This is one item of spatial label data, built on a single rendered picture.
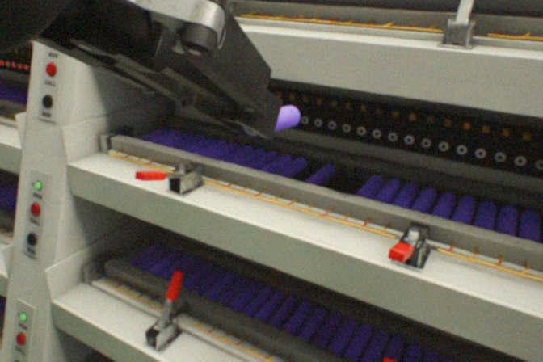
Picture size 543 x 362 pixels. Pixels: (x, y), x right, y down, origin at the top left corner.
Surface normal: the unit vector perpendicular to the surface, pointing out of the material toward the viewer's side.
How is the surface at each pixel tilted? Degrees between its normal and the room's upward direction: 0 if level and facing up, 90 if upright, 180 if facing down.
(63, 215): 90
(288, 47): 107
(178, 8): 78
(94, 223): 90
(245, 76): 92
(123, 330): 17
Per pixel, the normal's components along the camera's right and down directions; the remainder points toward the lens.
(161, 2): 0.08, -0.07
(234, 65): 0.93, 0.23
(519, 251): -0.50, 0.31
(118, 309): 0.03, -0.93
